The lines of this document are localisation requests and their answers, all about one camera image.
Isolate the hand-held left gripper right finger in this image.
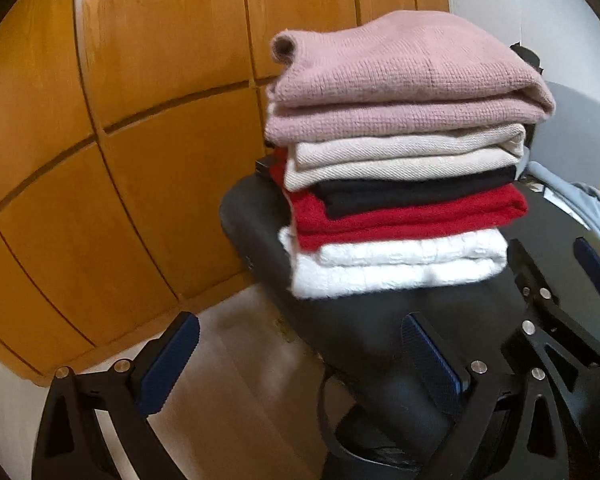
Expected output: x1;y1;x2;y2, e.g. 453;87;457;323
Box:
401;311;571;480

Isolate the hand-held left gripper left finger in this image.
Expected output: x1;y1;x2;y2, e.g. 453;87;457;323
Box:
30;311;202;480

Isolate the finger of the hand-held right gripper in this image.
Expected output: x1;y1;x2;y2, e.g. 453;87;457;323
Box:
573;236;600;303
502;239;600;411

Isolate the pink knitted sweater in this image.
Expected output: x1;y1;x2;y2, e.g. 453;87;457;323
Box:
264;10;557;145

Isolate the white knitted sweater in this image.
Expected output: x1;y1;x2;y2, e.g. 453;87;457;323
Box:
278;226;510;300

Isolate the red knitted sweater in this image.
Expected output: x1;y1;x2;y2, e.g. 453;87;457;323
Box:
270;147;528;253

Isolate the black sweater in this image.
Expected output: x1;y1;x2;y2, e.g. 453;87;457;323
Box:
310;162;523;220

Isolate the beige knitted sweater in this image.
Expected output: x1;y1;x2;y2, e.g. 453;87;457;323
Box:
282;124;527;192

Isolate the wooden wardrobe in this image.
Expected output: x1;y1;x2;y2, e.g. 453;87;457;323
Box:
0;0;451;388

